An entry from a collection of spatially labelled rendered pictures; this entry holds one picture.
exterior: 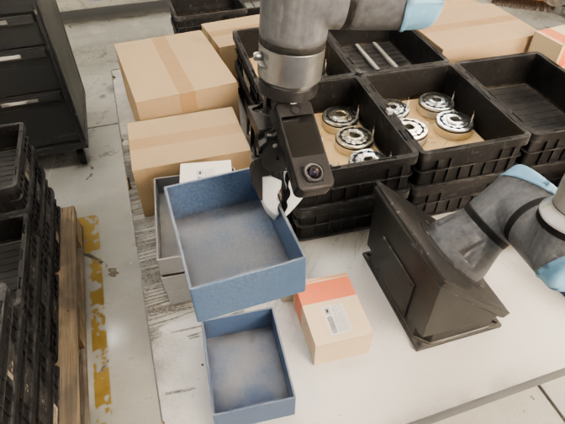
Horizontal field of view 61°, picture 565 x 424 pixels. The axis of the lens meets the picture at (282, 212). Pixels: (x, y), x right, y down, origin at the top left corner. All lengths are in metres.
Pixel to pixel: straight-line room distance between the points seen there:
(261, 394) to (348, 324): 0.22
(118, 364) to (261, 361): 0.97
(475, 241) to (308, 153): 0.53
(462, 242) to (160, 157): 0.75
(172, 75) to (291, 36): 1.04
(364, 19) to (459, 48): 1.24
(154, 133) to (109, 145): 1.56
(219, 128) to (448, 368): 0.82
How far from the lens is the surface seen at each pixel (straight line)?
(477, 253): 1.01
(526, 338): 1.17
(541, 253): 0.93
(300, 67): 0.54
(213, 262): 0.69
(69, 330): 1.88
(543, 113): 1.64
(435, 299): 0.93
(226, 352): 1.04
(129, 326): 1.99
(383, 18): 0.55
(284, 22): 0.52
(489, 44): 1.84
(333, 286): 1.04
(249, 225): 0.74
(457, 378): 1.07
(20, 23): 2.41
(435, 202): 1.30
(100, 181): 2.65
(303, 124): 0.57
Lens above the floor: 1.60
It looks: 44 degrees down
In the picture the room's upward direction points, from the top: straight up
